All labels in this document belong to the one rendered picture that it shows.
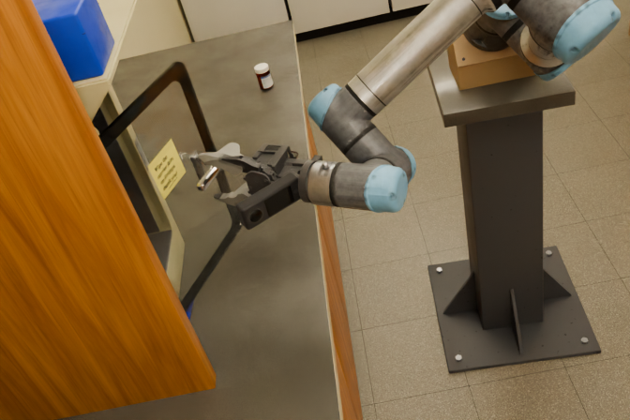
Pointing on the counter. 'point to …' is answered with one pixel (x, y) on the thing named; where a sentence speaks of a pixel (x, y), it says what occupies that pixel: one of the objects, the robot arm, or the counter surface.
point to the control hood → (122, 11)
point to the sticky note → (167, 169)
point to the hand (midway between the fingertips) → (208, 179)
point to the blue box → (77, 31)
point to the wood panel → (74, 249)
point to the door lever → (207, 178)
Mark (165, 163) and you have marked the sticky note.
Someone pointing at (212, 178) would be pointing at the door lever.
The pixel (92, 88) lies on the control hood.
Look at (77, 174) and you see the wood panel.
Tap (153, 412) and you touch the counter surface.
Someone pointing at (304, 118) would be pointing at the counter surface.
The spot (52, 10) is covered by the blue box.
